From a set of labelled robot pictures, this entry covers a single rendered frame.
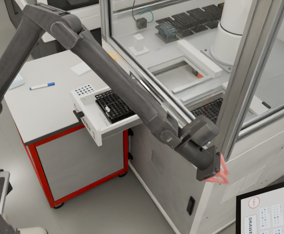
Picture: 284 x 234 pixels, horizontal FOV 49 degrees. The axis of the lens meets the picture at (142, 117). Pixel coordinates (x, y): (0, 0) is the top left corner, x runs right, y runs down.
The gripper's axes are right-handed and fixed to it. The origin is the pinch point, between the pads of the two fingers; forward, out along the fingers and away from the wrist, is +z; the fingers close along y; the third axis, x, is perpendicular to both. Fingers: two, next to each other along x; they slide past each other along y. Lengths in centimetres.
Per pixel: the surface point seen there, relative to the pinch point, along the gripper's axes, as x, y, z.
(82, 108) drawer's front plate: 52, 36, -36
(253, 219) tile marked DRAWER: 1.1, -6.4, 14.7
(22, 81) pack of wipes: 92, 62, -63
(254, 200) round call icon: 0.6, 0.3, 14.7
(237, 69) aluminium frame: -17.4, 21.9, -16.9
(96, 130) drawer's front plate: 46, 25, -28
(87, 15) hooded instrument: 68, 120, -56
